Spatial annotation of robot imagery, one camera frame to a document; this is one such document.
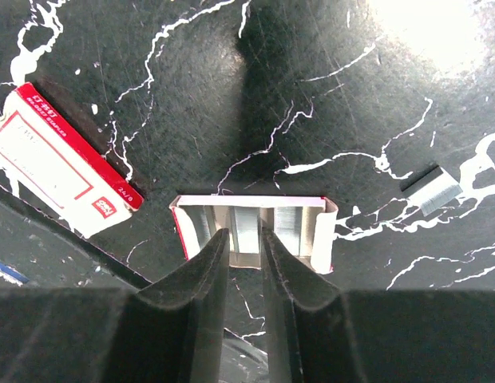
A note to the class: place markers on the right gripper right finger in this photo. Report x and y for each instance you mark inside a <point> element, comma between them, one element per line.
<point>319,333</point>

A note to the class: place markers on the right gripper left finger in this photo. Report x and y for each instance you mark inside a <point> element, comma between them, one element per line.
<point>171,331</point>

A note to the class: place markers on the small staple strip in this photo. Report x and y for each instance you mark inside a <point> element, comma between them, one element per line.
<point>432,190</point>

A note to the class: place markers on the red white staple box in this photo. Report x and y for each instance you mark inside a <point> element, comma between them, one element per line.
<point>52,160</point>

